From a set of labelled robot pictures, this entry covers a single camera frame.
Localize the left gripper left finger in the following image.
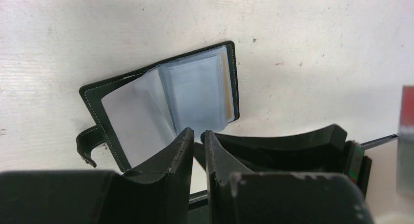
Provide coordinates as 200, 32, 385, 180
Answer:
0, 128, 194, 224

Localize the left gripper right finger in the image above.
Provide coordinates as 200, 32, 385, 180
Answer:
201, 131, 374, 224

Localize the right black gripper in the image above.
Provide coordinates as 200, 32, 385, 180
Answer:
213, 124, 372, 197

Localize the black leather card holder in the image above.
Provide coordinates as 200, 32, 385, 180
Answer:
76, 41, 240, 172

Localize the gold credit card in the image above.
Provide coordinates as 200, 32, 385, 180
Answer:
221, 52, 234, 122

